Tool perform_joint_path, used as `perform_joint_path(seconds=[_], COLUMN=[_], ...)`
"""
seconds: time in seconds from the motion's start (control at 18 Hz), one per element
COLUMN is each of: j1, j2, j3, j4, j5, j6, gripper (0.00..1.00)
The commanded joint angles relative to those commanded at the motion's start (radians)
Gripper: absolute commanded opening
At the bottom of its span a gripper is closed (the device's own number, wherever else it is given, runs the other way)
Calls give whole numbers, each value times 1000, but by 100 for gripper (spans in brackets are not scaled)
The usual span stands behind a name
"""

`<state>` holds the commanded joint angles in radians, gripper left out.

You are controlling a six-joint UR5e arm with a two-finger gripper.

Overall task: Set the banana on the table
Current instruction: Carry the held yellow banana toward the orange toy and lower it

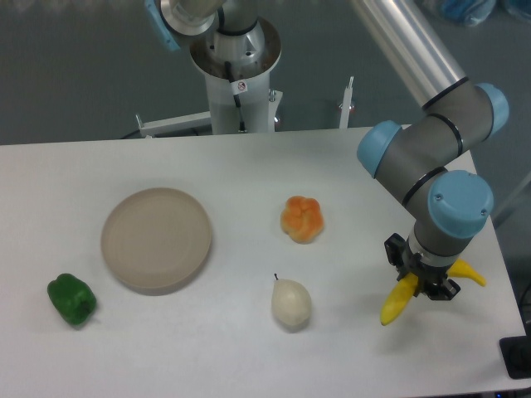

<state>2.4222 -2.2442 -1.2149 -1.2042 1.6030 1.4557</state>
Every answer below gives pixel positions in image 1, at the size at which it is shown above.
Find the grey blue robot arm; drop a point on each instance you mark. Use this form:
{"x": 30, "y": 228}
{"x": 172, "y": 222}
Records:
{"x": 449, "y": 207}

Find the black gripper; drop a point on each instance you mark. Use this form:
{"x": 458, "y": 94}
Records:
{"x": 410, "y": 256}

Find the blue plastic bag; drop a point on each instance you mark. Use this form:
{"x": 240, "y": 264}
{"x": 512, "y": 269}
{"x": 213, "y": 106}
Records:
{"x": 471, "y": 13}

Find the white metal bracket right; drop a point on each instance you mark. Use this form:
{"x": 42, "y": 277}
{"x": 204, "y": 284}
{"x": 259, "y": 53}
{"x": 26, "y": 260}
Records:
{"x": 346, "y": 104}

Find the yellow banana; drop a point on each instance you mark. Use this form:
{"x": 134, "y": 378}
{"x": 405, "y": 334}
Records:
{"x": 398, "y": 300}

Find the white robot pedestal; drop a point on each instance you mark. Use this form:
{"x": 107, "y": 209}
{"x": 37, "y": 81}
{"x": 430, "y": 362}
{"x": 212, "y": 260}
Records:
{"x": 237, "y": 71}

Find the white metal bracket left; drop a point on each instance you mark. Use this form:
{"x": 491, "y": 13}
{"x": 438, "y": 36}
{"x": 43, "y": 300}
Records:
{"x": 173, "y": 125}

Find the beige round plate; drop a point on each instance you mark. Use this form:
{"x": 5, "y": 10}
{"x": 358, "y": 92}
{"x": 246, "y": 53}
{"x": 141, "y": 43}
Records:
{"x": 156, "y": 241}

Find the white pear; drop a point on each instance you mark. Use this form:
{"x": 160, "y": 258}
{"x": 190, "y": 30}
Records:
{"x": 291, "y": 304}

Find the white metal bracket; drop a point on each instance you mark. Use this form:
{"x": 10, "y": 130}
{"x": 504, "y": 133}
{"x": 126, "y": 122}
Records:
{"x": 173, "y": 125}
{"x": 346, "y": 104}

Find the green bell pepper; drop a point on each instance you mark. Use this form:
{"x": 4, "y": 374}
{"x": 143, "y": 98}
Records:
{"x": 72, "y": 298}

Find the orange bread bun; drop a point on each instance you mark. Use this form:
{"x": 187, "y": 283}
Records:
{"x": 302, "y": 219}

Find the black device at table edge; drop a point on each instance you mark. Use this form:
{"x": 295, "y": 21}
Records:
{"x": 516, "y": 354}

